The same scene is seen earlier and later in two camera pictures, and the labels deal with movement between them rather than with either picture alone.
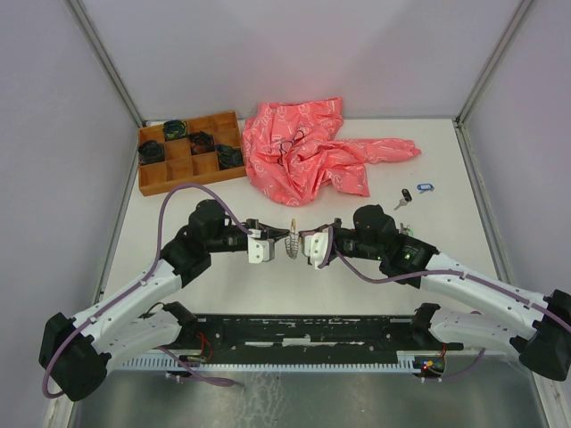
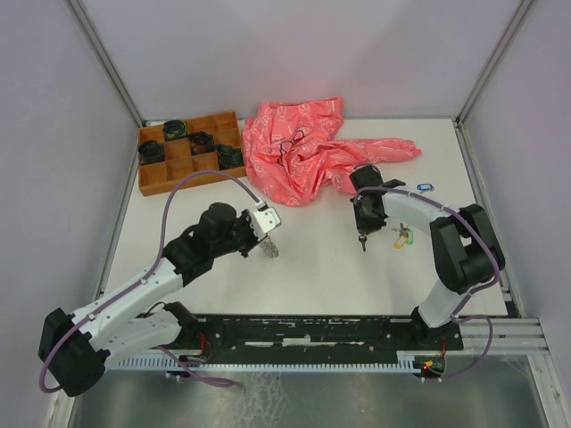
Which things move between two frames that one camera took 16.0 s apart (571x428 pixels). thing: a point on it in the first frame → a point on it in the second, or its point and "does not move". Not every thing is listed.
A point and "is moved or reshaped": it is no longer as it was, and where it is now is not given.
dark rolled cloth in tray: x=151 y=152 does not move
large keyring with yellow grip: x=292 y=241 is moved or reshaped
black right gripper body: x=346 y=242 → x=366 y=221
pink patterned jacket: x=293 y=155 does not move
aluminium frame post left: x=110 y=69 does not move
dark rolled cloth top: x=175 y=129 does not move
